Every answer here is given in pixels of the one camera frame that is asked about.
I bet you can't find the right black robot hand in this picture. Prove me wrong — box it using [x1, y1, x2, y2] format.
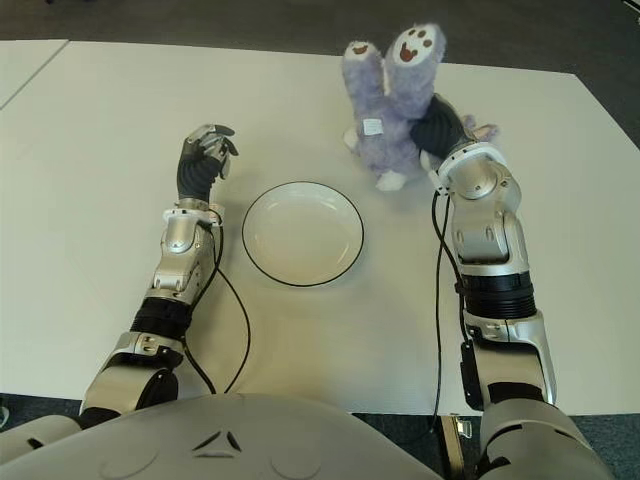
[408, 93, 476, 161]

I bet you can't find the grey robot torso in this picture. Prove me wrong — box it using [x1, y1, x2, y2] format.
[0, 392, 640, 480]

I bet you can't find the white plate black rim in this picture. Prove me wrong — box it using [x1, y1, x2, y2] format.
[241, 180, 366, 288]

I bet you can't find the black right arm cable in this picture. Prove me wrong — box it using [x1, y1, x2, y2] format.
[428, 192, 466, 431]

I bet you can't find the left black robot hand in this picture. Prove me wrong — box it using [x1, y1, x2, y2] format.
[176, 123, 238, 201]

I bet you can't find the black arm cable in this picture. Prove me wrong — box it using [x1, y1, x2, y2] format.
[428, 192, 466, 431]
[179, 224, 252, 396]

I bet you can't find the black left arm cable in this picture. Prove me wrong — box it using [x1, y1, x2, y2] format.
[179, 224, 252, 396]

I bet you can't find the purple plush bunny doll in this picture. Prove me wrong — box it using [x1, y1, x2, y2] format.
[341, 22, 501, 191]

